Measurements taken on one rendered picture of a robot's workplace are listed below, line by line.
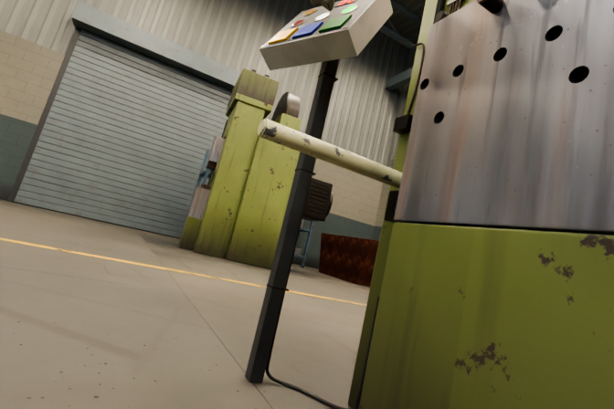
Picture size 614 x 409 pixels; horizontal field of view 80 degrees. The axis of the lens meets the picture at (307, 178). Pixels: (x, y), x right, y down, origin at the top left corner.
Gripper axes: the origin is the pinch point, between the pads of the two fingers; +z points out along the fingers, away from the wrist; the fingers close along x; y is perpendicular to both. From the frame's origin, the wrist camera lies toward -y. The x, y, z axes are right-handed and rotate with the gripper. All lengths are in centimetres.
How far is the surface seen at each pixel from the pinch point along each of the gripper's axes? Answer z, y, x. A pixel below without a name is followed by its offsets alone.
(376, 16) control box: 9.6, -10.2, 7.0
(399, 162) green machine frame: 43.6, 15.7, 15.0
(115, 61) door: 73, -295, -737
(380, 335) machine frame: 39, 68, 32
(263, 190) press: 267, -160, -322
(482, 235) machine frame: 23, 55, 48
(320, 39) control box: 6.6, 6.4, -2.8
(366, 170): 33.3, 30.8, 14.2
